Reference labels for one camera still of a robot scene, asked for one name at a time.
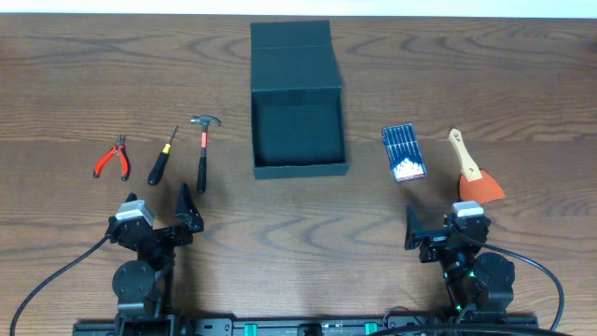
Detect wooden handled orange scraper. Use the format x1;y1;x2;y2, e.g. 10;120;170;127
449;128;506;203

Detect black yellow screwdriver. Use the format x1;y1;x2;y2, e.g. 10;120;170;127
147;126;178;186

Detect red handled pliers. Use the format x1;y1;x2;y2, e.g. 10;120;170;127
92;133;132;182

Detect blue precision screwdriver set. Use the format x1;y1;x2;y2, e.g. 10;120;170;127
382;123;427;183

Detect small claw hammer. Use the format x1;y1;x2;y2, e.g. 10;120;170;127
190;115;222;194

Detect dark green gift box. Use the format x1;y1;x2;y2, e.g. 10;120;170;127
250;21;349;179

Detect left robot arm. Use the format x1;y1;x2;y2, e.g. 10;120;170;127
106;182;204;336

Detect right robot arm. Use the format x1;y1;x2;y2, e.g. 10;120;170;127
405;201;515;324

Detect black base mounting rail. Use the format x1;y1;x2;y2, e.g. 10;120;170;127
72;315;540;336

